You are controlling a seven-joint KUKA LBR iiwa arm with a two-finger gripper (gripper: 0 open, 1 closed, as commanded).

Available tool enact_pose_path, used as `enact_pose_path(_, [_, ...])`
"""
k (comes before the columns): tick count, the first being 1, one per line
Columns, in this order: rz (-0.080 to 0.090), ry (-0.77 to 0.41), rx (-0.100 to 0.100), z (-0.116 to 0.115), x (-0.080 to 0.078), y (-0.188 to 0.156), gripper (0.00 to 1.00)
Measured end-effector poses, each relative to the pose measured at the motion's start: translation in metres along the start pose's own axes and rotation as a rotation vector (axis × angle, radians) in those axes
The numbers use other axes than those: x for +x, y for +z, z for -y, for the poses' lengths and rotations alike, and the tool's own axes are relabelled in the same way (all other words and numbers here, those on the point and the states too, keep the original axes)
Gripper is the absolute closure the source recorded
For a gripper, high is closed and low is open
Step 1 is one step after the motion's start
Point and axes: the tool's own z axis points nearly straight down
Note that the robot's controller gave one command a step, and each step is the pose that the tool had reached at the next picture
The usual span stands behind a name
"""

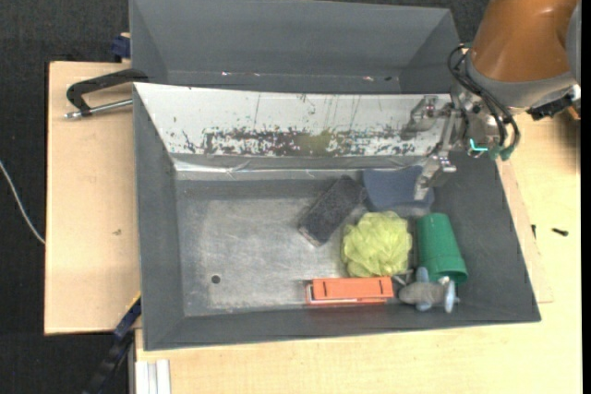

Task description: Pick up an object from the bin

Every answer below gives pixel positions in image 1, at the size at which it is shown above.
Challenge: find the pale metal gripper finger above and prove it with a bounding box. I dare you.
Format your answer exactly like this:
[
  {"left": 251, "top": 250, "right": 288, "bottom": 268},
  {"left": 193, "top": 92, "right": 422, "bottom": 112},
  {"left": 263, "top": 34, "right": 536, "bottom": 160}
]
[
  {"left": 412, "top": 153, "right": 458, "bottom": 202},
  {"left": 399, "top": 95, "right": 440, "bottom": 141}
]

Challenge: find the green plastic cup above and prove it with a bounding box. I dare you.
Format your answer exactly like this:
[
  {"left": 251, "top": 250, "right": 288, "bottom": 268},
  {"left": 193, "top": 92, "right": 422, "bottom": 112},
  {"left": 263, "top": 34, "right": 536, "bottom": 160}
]
[{"left": 414, "top": 211, "right": 469, "bottom": 288}]

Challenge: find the yellow-green mesh bath pouf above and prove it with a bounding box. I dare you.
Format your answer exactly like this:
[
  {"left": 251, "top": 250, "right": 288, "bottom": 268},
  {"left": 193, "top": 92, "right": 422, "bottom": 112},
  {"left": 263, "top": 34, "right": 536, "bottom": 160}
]
[{"left": 340, "top": 209, "right": 414, "bottom": 280}]

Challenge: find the black sponge block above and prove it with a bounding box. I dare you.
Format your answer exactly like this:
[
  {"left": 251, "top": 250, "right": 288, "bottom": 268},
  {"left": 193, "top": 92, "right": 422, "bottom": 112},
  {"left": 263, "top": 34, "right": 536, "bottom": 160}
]
[{"left": 296, "top": 173, "right": 368, "bottom": 248}]

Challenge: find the grey and blue toy animal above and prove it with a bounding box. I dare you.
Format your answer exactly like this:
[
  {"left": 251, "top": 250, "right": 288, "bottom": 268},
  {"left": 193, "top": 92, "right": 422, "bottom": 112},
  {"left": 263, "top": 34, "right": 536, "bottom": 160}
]
[{"left": 397, "top": 266, "right": 462, "bottom": 315}]

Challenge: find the orange flat box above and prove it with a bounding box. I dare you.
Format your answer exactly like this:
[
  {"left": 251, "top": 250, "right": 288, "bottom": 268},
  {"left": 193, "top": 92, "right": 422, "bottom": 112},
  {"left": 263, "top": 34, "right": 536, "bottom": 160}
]
[{"left": 304, "top": 276, "right": 396, "bottom": 306}]

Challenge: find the grey metal bin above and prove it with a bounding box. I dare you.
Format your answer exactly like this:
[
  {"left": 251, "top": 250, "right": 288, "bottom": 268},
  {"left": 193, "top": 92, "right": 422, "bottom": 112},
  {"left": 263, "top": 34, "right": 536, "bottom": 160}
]
[{"left": 127, "top": 0, "right": 542, "bottom": 352}]

